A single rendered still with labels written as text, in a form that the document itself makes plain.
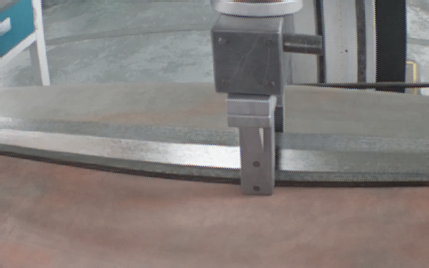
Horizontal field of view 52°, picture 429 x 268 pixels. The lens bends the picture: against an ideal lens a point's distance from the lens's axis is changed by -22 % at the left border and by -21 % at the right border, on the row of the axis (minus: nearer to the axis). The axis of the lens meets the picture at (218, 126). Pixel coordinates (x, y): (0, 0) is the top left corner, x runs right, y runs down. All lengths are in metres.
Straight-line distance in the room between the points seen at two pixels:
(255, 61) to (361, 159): 0.15
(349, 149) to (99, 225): 0.23
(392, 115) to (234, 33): 0.27
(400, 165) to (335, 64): 0.99
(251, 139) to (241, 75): 0.06
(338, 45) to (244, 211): 1.02
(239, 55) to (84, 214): 0.19
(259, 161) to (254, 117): 0.06
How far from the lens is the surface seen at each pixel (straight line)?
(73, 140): 0.52
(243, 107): 0.38
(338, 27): 1.39
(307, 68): 1.47
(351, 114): 0.57
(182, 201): 0.45
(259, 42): 0.36
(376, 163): 0.47
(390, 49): 1.51
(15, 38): 1.81
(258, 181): 0.44
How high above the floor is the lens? 1.08
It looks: 31 degrees down
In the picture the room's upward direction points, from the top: 4 degrees counter-clockwise
